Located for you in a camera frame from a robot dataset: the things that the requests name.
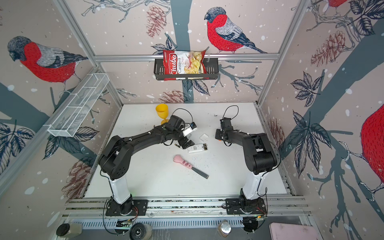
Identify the black wall basket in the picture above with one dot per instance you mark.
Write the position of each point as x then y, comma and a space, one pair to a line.
211, 68

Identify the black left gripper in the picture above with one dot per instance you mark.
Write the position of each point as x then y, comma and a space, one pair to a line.
188, 144

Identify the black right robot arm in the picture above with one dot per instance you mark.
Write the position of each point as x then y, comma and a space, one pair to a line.
260, 159

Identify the white remote control with buttons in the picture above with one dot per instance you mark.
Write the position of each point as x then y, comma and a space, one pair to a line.
197, 148

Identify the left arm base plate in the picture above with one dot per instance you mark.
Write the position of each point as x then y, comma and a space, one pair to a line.
141, 207

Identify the white wire mesh shelf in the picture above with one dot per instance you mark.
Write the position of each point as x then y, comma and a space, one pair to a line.
71, 118

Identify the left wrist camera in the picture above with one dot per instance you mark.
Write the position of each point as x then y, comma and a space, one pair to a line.
189, 129

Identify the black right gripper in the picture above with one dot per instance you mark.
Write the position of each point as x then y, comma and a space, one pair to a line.
217, 134

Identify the grey cylinder with black cap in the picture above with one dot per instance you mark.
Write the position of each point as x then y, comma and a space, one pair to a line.
69, 230

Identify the pink pad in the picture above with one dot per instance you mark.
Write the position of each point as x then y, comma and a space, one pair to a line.
280, 231

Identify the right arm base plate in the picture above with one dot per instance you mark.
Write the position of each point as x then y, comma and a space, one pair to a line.
232, 206

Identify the yellow plastic goblet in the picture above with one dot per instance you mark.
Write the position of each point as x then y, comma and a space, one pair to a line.
163, 112

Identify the aluminium mounting rail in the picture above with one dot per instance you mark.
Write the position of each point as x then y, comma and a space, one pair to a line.
162, 213

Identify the silver metal can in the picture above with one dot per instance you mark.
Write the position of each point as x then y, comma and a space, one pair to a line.
224, 228

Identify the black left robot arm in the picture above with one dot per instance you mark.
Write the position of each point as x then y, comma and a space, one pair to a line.
116, 158

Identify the red cassava chips bag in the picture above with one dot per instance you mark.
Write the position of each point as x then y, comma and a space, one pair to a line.
183, 62

